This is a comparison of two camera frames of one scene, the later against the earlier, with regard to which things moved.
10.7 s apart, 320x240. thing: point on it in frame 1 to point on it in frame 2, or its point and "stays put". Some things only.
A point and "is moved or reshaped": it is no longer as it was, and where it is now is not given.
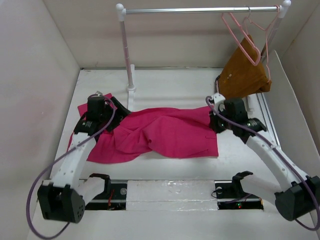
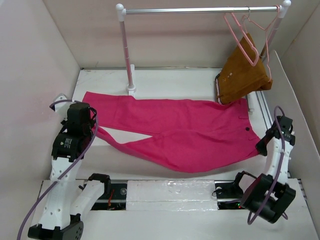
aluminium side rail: (267, 119) stays put
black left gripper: (124, 112) to (65, 121)
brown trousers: (244, 72) stays put
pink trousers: (176, 132) is moved or reshaped
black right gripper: (213, 124) to (260, 147)
